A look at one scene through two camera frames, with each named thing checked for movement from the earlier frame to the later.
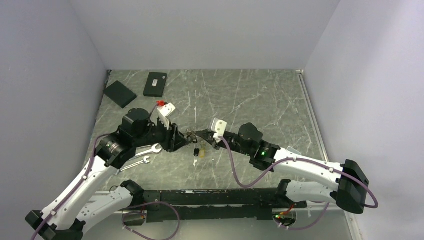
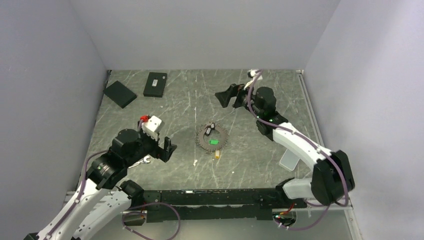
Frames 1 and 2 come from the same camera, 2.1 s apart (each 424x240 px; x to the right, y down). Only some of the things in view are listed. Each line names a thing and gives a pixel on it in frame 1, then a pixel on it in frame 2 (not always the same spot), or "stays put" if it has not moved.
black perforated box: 120,94 stays put
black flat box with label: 155,85 stays put
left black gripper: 168,144 -> 159,152
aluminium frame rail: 302,77 stays put
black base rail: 216,204 stays put
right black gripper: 207,136 -> 224,97
